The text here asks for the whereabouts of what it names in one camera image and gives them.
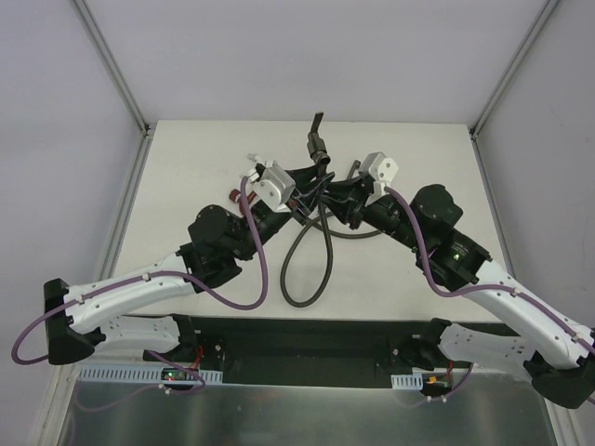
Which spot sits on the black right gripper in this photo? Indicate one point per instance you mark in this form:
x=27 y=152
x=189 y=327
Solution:
x=352 y=210

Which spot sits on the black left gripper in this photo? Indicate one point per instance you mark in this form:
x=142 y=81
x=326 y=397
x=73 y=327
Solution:
x=294 y=200

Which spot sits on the grey metal faucet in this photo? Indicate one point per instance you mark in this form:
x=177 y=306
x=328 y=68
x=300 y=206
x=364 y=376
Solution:
x=316 y=146

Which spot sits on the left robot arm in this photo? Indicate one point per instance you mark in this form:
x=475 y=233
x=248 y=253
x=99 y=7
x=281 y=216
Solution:
x=81 y=320

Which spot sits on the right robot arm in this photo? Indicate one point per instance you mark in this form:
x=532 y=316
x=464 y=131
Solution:
x=554 y=353

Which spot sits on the white plastic faucet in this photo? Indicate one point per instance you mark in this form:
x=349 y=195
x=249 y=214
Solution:
x=257 y=159

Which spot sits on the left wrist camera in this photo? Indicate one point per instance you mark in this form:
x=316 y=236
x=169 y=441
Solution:
x=272 y=184

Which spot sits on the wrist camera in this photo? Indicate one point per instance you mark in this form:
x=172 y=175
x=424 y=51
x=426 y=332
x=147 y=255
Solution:
x=378 y=170
x=272 y=184

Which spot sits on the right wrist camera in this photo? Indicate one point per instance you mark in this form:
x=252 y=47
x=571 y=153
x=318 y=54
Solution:
x=378 y=170

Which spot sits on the aluminium frame post right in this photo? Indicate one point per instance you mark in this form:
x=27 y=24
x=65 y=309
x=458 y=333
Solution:
x=520 y=55

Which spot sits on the aluminium frame post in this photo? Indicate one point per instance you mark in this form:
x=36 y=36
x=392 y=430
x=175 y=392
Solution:
x=110 y=64
x=520 y=55

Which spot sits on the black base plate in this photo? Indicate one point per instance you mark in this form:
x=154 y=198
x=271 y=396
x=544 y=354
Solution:
x=308 y=353

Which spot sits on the white cable duct right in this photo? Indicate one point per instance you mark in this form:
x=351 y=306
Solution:
x=413 y=381

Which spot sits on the white cable duct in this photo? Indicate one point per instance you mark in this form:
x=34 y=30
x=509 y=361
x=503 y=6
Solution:
x=123 y=374
x=413 y=381

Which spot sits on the aluminium frame post left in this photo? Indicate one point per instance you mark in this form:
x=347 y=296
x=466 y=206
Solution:
x=110 y=64

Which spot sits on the white cable duct left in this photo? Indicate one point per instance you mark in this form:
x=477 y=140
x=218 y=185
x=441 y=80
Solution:
x=123 y=374

